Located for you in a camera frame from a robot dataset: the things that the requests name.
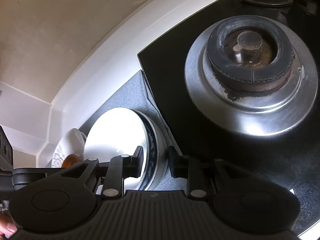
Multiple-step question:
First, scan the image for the large white floral plate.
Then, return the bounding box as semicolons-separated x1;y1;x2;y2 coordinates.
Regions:
51;128;87;168

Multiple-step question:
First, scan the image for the white blue-rimmed bowl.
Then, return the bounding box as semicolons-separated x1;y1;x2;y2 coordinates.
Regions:
84;107;168;191

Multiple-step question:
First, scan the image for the grey counter mat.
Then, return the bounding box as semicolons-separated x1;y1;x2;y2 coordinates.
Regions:
80;71;187;191

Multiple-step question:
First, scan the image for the left steel gas burner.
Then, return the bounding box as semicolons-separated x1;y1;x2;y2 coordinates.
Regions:
184;15;318;137

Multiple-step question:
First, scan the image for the black gas stove top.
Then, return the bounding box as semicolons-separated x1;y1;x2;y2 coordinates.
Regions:
138;0;319;239

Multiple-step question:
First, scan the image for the brown round plate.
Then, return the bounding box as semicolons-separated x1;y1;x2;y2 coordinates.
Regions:
61;154;81;168

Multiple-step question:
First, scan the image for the person's hand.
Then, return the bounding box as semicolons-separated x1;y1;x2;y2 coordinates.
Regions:
0;213;17;240

